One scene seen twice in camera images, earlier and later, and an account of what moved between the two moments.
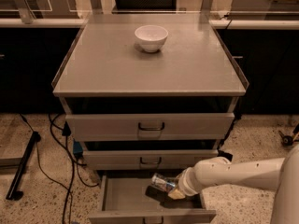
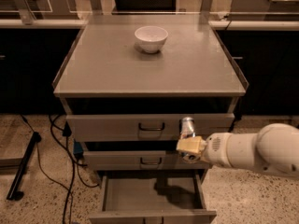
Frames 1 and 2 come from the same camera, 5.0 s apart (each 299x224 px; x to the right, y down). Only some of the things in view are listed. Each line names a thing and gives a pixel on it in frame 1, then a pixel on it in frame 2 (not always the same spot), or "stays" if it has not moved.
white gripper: x=184 y=184 -> x=216 y=150
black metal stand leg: x=13 y=194 stays
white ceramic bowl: x=151 y=37 stays
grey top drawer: x=150 y=127 stays
